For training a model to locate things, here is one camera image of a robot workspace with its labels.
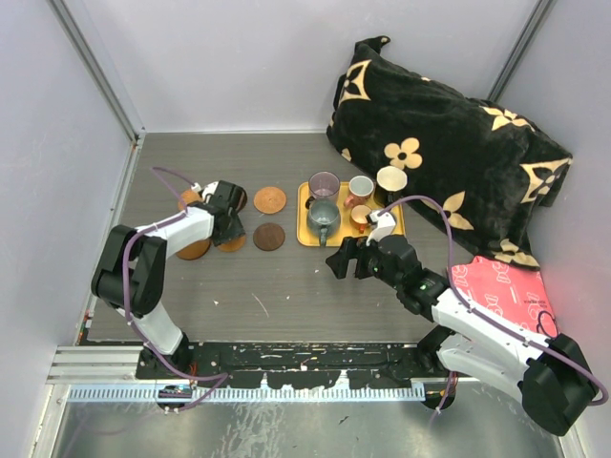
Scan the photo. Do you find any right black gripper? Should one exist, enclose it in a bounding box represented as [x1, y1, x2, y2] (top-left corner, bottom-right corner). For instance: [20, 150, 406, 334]
[326, 235, 402, 290]

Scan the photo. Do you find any dark brown wooden coaster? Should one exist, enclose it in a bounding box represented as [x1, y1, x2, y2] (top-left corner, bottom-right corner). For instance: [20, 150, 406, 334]
[237, 190, 248, 212]

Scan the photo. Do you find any orange cork coaster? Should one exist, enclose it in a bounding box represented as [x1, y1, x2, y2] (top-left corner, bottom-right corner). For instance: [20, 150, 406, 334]
[178, 189, 202, 211]

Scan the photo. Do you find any light woven coaster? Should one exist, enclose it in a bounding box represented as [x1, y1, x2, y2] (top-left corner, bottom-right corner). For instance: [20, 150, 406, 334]
[253, 186, 286, 215]

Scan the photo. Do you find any orange wooden coaster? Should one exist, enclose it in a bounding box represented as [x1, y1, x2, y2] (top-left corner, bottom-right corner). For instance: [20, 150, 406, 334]
[218, 236, 246, 253]

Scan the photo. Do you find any grooved wooden coaster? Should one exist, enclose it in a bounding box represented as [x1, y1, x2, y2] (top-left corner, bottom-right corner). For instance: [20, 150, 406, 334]
[176, 239, 211, 260]

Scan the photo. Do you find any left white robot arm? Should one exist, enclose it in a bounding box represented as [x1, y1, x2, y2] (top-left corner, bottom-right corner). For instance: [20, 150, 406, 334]
[91, 180, 247, 378]

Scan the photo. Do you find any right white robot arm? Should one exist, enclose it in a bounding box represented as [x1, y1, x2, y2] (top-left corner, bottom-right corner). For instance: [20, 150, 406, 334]
[326, 211, 600, 436]

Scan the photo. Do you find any small orange cup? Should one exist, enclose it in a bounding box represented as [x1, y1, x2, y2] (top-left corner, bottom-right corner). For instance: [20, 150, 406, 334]
[349, 204, 371, 234]

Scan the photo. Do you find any purple transparent cup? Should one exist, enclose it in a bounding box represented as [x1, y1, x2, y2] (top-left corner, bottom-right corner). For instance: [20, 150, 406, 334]
[308, 171, 341, 202]

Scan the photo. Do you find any black cup cream inside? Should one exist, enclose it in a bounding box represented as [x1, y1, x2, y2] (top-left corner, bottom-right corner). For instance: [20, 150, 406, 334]
[373, 166, 408, 207]

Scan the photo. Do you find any yellow tray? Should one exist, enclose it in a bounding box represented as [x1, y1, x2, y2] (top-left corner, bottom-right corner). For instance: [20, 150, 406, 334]
[296, 180, 407, 249]

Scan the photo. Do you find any grey mug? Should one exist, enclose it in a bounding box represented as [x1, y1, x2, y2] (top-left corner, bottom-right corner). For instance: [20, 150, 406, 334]
[305, 199, 341, 247]

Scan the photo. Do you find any pink mug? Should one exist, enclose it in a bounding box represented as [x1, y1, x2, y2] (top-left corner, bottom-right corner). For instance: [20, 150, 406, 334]
[343, 176, 375, 209]

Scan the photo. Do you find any black floral pillow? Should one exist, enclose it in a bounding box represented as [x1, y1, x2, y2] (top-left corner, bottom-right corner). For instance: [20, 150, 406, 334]
[327, 35, 573, 271]

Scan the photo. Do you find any red patterned bag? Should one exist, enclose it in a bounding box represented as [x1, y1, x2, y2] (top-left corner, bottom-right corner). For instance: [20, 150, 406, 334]
[452, 257, 558, 338]

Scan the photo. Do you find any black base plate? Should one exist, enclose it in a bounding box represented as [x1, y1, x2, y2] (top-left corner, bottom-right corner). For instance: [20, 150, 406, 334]
[135, 340, 459, 390]

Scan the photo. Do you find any white cable duct rail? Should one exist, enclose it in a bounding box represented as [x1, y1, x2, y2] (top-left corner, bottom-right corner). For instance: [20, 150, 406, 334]
[67, 383, 426, 404]

